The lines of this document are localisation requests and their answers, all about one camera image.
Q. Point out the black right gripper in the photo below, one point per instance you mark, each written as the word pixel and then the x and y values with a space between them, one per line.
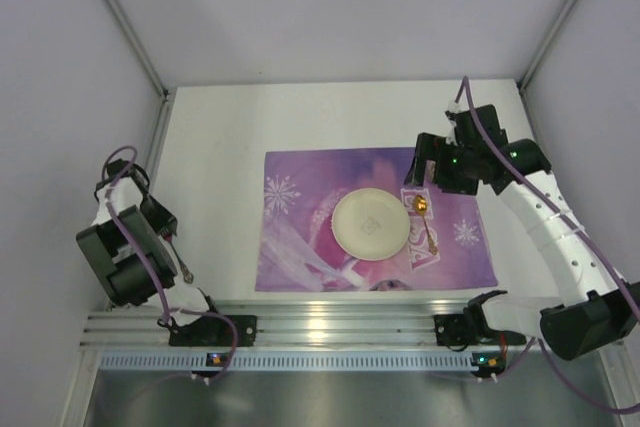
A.
pixel 423 153

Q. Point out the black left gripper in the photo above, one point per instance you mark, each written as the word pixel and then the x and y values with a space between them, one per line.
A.
pixel 163 222

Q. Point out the gold spoon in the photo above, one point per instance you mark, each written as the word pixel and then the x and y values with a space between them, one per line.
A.
pixel 420 205

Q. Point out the silver purple fork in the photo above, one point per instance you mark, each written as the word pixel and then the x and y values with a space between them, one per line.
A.
pixel 187 275

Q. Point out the cream round plate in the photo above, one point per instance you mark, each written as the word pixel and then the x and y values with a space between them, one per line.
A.
pixel 370 224

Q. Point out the purple Elsa placemat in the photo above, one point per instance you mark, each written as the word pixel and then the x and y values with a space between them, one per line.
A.
pixel 298 251

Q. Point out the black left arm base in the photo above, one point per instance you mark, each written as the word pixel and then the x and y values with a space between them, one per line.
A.
pixel 213 332

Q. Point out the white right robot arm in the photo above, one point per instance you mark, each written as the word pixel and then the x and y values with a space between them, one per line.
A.
pixel 592 310

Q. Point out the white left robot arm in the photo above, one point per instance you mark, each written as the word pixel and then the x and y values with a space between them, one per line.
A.
pixel 129 247

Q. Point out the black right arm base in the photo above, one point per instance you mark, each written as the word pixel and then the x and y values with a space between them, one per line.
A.
pixel 454 332

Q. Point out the white slotted cable duct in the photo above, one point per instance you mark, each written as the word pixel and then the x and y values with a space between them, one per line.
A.
pixel 294 361

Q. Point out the aluminium mounting rail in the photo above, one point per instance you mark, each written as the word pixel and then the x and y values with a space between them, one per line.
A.
pixel 332 325

